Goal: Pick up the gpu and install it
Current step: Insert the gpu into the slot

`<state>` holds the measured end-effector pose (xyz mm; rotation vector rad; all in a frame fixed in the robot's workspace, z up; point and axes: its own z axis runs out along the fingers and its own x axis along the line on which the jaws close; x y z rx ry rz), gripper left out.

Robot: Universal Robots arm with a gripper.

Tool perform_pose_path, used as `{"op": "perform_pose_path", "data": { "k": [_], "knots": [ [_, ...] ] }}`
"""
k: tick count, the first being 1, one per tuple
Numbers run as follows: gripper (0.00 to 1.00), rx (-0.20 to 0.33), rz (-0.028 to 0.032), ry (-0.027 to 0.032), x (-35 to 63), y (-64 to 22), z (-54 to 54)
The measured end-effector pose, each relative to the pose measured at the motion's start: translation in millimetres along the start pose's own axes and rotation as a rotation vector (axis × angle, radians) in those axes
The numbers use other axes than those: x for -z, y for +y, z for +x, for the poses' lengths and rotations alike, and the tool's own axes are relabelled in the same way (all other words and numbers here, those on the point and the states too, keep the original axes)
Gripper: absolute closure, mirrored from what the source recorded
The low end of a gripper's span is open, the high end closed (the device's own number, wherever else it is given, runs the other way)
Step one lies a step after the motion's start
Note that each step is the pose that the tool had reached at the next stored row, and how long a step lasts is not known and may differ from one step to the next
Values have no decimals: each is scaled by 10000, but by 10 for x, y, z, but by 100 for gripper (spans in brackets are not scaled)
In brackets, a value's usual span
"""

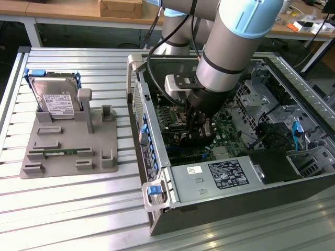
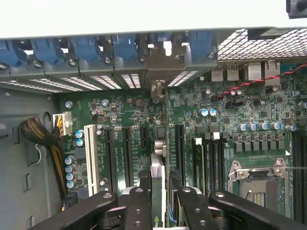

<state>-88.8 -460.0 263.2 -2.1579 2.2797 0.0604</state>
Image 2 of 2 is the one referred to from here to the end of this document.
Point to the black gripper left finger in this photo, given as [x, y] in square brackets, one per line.
[139, 210]

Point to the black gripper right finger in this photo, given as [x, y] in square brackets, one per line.
[194, 210]

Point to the RAM slot with black clips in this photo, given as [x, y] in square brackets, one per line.
[208, 163]
[221, 163]
[295, 153]

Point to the long black expansion slot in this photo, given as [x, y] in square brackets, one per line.
[180, 153]
[110, 155]
[127, 155]

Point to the CPU socket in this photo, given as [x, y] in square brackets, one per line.
[259, 187]

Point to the white expansion slot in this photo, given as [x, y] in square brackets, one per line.
[90, 155]

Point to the short black expansion slot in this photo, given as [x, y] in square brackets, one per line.
[144, 136]

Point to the green motherboard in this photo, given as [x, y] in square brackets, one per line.
[134, 115]

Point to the thin locking lever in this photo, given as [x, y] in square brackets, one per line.
[297, 168]

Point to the white power connector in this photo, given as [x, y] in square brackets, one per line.
[66, 119]

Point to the silver port block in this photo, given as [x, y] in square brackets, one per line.
[217, 72]
[254, 72]
[272, 72]
[232, 72]

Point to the blue slot retainer clip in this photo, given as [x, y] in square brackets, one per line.
[200, 45]
[86, 50]
[124, 48]
[45, 52]
[9, 55]

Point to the open PC case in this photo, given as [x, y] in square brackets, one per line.
[24, 79]

